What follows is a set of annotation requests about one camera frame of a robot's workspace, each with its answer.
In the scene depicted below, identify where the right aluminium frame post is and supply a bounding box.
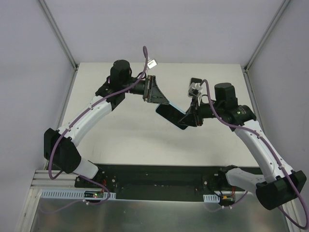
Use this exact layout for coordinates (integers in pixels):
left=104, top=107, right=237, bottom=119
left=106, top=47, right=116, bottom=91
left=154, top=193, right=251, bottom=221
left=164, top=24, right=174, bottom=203
left=243, top=0, right=293, bottom=73

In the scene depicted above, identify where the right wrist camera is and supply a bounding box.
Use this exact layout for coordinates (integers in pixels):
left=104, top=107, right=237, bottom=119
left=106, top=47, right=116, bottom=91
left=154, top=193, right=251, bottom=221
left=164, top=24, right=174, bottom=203
left=188, top=78, right=203, bottom=103

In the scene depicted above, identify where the right white cable duct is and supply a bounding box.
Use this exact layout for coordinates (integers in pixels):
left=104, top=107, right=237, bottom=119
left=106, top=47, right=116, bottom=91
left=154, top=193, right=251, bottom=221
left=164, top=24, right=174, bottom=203
left=203, top=194, right=220, bottom=203

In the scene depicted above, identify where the aluminium extrusion rail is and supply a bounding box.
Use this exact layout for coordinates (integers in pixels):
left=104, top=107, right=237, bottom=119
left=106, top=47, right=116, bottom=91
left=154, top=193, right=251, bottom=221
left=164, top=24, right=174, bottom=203
left=30, top=170, right=77, bottom=189

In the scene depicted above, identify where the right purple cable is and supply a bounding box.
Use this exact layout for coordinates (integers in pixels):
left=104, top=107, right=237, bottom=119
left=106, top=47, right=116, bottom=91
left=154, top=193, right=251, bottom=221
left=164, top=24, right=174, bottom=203
left=201, top=79, right=309, bottom=229

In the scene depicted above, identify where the light blue phone case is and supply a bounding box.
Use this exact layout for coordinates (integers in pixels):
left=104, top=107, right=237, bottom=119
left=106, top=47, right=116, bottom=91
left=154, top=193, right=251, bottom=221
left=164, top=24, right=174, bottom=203
left=169, top=101, right=186, bottom=114

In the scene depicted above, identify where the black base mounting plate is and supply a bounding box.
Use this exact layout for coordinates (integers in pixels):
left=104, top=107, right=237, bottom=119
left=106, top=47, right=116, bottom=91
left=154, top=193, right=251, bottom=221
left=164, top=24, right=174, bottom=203
left=74, top=164, right=246, bottom=201

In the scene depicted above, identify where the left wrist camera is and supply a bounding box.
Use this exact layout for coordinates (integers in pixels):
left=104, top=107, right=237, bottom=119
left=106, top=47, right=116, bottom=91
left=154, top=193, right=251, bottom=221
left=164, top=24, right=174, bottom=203
left=147, top=59, right=157, bottom=70

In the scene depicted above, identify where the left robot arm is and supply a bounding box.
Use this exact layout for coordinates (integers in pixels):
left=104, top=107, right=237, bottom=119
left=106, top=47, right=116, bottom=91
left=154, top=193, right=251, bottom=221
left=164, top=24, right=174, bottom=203
left=44, top=59, right=169, bottom=179

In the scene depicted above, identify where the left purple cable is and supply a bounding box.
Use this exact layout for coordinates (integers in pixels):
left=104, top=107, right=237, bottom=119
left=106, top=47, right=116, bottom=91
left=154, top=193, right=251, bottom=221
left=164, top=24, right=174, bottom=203
left=47, top=45, right=150, bottom=180

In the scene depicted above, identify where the left white cable duct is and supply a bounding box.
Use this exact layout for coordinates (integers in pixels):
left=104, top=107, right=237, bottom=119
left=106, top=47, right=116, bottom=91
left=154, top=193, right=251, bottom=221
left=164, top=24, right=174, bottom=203
left=41, top=189, right=116, bottom=201

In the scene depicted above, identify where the white cable duct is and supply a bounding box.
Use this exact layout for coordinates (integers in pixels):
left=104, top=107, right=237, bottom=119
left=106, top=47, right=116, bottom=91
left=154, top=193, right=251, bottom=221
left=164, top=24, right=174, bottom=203
left=41, top=189, right=116, bottom=201
left=203, top=194, right=220, bottom=203

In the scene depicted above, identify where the aluminium frame post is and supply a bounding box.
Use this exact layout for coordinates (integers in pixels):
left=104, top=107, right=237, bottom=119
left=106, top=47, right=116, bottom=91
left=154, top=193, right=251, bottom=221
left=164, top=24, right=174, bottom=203
left=243, top=0, right=293, bottom=73
left=37, top=0, right=78, bottom=70

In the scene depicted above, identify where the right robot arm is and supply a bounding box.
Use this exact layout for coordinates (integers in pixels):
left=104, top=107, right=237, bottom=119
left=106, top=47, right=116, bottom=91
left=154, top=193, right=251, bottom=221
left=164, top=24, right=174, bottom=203
left=179, top=78, right=307, bottom=210

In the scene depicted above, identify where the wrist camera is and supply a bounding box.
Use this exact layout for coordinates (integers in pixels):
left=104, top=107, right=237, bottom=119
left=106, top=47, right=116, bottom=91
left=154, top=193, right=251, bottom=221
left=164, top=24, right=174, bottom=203
left=147, top=59, right=157, bottom=70
left=188, top=78, right=203, bottom=103

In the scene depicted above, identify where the purple cable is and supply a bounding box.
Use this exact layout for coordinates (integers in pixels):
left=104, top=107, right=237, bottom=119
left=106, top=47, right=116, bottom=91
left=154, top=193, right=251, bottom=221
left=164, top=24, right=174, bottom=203
left=201, top=79, right=309, bottom=229
left=47, top=45, right=150, bottom=180

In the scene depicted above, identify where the black smartphone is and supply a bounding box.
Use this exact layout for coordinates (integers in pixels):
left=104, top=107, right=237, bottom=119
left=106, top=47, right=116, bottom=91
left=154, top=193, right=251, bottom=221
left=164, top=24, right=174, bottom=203
left=155, top=104, right=188, bottom=130

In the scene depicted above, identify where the left aluminium frame post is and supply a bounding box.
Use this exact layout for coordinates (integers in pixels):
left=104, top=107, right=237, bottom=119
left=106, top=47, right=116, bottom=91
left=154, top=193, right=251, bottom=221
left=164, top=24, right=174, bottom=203
left=37, top=0, right=78, bottom=70

